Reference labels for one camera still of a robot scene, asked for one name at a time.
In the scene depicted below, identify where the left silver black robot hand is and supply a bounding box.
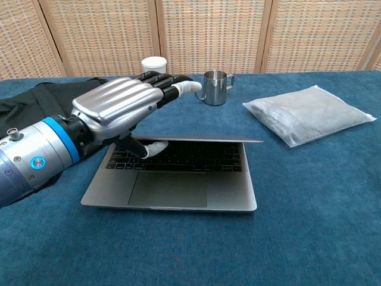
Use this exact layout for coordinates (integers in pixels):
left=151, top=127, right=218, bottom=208
left=71, top=70, right=203, bottom=158

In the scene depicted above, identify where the silver laptop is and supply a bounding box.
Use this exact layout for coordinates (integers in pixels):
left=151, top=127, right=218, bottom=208
left=80, top=136, right=265, bottom=213

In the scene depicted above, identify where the woven bamboo folding screen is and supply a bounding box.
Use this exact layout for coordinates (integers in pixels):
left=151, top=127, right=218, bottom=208
left=0, top=0, right=381, bottom=80

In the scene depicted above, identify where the black backpack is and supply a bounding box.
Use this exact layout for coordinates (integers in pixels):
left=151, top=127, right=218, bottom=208
left=0, top=77, right=111, bottom=196

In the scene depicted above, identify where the blue table cover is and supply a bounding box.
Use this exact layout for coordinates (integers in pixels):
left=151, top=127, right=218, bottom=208
left=0, top=70, right=381, bottom=286

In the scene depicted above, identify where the white paper cup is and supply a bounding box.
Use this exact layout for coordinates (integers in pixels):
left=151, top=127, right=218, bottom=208
left=141, top=56, right=167, bottom=74

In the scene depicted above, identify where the stainless steel spouted pitcher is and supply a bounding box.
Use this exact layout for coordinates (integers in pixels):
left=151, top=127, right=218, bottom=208
left=195, top=70, right=235, bottom=106

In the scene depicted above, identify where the grey cloth in plastic bag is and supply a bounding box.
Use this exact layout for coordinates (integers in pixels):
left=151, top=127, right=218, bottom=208
left=242, top=85, right=377, bottom=149

